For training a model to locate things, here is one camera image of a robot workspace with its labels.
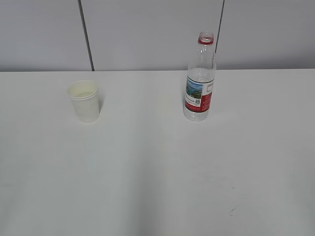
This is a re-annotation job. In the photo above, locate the white paper cup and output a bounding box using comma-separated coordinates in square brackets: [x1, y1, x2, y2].
[67, 80, 100, 123]

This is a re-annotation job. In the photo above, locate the clear water bottle red label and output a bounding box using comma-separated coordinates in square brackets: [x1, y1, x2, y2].
[184, 31, 216, 121]

